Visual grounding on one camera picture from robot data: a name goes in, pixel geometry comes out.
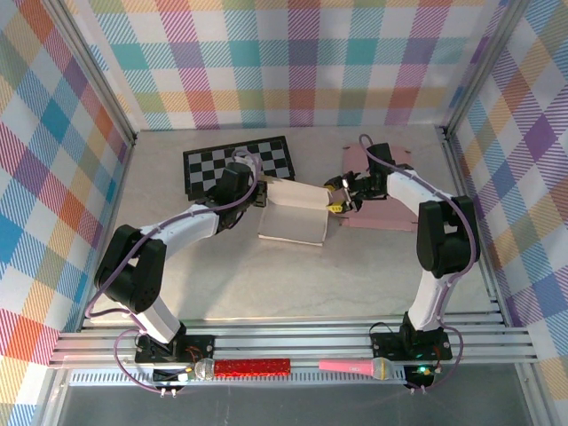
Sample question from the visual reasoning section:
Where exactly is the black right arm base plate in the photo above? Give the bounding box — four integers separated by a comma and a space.
370, 330, 454, 361

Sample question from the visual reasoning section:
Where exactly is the red glitter toy microphone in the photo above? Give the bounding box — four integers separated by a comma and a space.
193, 357, 293, 382

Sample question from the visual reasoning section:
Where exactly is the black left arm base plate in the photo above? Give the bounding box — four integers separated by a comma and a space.
134, 333, 217, 366

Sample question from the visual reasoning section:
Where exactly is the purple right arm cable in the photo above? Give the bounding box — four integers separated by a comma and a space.
358, 132, 483, 396

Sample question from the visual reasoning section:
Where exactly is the white paper box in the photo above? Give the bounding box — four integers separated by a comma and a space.
256, 180, 332, 249

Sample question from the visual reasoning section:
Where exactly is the aluminium frame post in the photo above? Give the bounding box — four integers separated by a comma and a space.
438, 0, 533, 138
43, 0, 138, 146

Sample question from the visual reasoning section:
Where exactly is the aluminium mounting rail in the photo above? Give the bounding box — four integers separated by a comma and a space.
48, 315, 540, 370

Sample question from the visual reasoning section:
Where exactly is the pink toy microphone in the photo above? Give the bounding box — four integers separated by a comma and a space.
318, 357, 396, 382

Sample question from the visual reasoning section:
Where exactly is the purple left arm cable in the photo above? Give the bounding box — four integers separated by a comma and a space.
83, 148, 263, 397

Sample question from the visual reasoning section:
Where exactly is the black controller board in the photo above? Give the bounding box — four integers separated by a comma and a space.
152, 366, 195, 385
404, 363, 435, 386

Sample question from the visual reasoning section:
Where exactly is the pink paper box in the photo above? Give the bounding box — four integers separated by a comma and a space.
339, 142, 419, 233

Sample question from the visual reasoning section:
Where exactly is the white slotted cable duct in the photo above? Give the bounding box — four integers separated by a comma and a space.
68, 367, 409, 388

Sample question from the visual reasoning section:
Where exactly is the black and grey chessboard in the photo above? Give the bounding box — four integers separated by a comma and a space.
182, 135, 297, 203

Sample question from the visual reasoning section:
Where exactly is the aluminium side rail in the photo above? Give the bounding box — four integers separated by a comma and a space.
77, 132, 138, 332
437, 126, 514, 330

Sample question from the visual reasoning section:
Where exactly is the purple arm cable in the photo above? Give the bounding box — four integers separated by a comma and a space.
358, 132, 483, 396
83, 148, 263, 397

